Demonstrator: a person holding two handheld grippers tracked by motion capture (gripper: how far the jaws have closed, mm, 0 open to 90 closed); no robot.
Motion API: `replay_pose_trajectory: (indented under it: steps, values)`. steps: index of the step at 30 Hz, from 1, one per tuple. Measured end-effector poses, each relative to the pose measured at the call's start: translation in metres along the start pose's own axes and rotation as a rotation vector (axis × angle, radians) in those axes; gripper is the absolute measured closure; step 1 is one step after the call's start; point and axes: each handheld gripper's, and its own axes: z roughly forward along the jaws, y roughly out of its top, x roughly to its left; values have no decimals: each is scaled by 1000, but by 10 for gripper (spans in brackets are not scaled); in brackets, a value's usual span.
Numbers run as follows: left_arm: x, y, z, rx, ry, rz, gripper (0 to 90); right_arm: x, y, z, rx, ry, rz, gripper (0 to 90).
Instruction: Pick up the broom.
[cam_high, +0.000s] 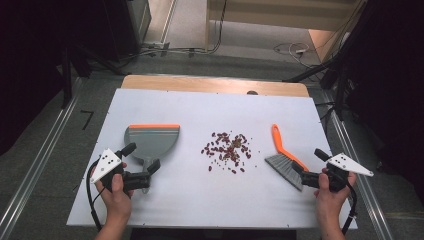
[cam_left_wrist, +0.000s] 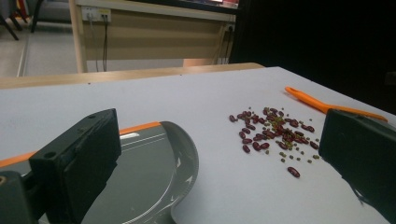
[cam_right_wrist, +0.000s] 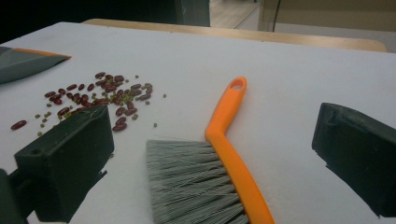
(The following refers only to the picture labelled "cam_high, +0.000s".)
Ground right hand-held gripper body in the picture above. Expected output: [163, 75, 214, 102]
[300, 153, 374, 193]

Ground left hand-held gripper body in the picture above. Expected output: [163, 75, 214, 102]
[90, 148, 152, 193]

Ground orange hand brush grey bristles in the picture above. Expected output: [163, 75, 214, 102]
[264, 123, 310, 192]

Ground grey dustpan with orange edge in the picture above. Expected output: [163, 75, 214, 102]
[123, 124, 181, 195]

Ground pile of red beans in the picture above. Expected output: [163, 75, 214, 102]
[200, 131, 258, 175]

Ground person's left hand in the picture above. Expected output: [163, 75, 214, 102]
[94, 173, 134, 219]

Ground person's right hand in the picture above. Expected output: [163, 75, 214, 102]
[314, 168, 357, 216]

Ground white board table cover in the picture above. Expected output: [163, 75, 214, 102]
[66, 88, 358, 230]

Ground black tripod leg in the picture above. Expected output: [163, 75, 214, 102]
[283, 56, 338, 84]

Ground black stand leg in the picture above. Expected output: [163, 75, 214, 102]
[61, 46, 73, 110]

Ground wooden table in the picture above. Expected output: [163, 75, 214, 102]
[120, 74, 310, 98]

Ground grey power strip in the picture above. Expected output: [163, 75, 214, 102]
[142, 41, 171, 52]

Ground light wooden box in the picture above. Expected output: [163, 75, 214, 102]
[308, 29, 342, 63]

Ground dark cabinet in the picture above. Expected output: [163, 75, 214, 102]
[101, 0, 152, 63]

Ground metal floor rail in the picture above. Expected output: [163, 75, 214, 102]
[322, 94, 395, 240]
[0, 78, 84, 240]

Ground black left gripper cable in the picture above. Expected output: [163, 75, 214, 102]
[85, 159, 103, 232]

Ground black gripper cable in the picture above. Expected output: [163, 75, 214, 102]
[341, 181, 359, 236]
[85, 159, 103, 232]

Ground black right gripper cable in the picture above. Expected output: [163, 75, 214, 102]
[341, 181, 359, 236]

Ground white floor cable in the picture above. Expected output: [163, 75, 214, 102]
[273, 42, 312, 69]

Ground black floor cable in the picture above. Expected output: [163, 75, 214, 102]
[139, 0, 229, 56]

